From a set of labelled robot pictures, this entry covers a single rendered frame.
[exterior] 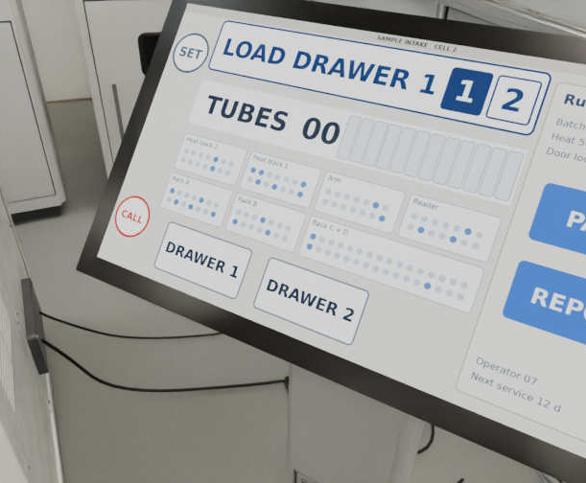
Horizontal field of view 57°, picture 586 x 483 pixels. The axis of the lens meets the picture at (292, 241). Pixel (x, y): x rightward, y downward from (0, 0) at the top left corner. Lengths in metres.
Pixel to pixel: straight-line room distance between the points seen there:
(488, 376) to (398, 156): 0.18
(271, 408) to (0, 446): 0.87
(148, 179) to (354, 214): 0.21
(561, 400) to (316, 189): 0.24
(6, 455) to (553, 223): 0.84
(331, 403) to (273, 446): 0.93
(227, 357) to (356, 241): 1.37
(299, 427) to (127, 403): 1.05
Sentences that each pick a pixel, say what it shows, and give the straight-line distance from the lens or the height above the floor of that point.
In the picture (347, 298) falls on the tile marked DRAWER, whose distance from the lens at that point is 0.44.
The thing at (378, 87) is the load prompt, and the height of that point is 1.15.
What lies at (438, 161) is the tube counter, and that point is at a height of 1.11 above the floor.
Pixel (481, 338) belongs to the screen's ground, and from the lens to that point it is 0.43.
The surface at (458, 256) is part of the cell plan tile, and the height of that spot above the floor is 1.06.
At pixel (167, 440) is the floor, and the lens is 1.61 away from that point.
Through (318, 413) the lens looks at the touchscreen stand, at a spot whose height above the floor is 0.76.
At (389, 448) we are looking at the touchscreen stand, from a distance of 0.67.
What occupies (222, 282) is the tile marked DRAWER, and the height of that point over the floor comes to 0.99.
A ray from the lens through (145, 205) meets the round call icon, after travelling 0.54.
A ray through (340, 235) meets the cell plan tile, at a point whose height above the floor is 1.05.
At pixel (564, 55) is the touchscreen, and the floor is 1.19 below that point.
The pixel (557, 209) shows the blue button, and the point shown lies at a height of 1.10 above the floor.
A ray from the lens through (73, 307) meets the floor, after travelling 2.07.
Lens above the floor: 1.30
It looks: 35 degrees down
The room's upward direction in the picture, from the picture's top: 2 degrees clockwise
